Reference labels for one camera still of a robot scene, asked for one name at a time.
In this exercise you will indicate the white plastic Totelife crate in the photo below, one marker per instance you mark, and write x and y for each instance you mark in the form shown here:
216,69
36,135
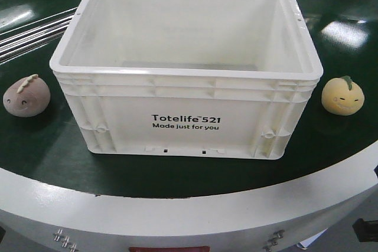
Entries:
212,78

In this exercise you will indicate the yellow plush ball toy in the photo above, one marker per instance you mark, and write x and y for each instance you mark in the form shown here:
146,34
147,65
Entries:
342,96

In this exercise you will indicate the brown plush ball toy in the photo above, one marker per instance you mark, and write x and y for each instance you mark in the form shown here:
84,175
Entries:
27,97

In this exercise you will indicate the red label plate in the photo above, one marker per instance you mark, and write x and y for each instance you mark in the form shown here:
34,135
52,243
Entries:
170,249

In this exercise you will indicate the black bracket on frame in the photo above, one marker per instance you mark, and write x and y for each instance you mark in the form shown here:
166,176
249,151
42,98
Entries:
366,231

